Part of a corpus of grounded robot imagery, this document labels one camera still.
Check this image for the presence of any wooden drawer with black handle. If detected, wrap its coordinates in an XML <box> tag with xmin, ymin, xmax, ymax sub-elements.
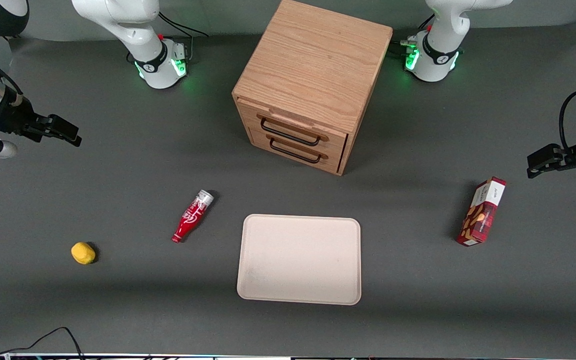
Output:
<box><xmin>236</xmin><ymin>97</ymin><xmax>349</xmax><ymax>152</ymax></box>
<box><xmin>249</xmin><ymin>127</ymin><xmax>345</xmax><ymax>175</ymax></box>

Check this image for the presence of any wooden drawer cabinet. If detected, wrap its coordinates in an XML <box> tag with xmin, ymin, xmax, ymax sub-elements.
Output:
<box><xmin>232</xmin><ymin>0</ymin><xmax>394</xmax><ymax>177</ymax></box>

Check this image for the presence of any beige plastic tray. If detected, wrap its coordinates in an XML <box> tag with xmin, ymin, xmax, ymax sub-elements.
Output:
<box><xmin>236</xmin><ymin>214</ymin><xmax>362</xmax><ymax>306</ymax></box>

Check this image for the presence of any red cookie box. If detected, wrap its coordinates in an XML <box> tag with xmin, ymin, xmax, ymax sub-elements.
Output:
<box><xmin>456</xmin><ymin>176</ymin><xmax>508</xmax><ymax>247</ymax></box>

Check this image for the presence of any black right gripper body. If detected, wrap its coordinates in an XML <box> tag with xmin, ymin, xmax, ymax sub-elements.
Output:
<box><xmin>0</xmin><ymin>95</ymin><xmax>53</xmax><ymax>145</ymax></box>

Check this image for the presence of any yellow lemon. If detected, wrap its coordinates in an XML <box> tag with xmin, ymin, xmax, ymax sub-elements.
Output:
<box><xmin>71</xmin><ymin>242</ymin><xmax>97</xmax><ymax>265</ymax></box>

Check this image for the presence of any black cable on table edge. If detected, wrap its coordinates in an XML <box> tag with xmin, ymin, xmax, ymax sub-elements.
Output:
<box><xmin>0</xmin><ymin>316</ymin><xmax>86</xmax><ymax>360</ymax></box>

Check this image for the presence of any black left base cable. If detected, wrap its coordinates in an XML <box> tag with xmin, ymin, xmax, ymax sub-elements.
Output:
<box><xmin>392</xmin><ymin>14</ymin><xmax>436</xmax><ymax>51</ymax></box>

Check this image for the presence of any black right base cable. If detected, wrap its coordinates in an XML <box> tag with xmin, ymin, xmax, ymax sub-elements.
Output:
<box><xmin>157</xmin><ymin>11</ymin><xmax>210</xmax><ymax>62</ymax></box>

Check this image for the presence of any black base cable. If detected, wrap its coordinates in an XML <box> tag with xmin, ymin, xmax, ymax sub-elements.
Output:
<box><xmin>157</xmin><ymin>11</ymin><xmax>210</xmax><ymax>62</ymax></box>
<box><xmin>392</xmin><ymin>14</ymin><xmax>436</xmax><ymax>51</ymax></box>

